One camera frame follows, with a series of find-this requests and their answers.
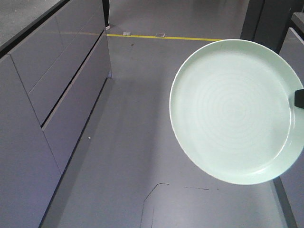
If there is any tall dark cabinet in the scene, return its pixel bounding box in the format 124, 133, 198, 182
240, 0, 304, 53

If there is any person leg with shoe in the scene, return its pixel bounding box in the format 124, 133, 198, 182
102, 0, 111, 30

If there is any light green round plate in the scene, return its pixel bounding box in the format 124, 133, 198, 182
169, 39, 304, 185

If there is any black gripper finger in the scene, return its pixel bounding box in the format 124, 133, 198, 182
294, 89, 304, 107

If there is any grey drawer cabinet unit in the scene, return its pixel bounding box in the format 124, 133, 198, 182
0, 0, 111, 228

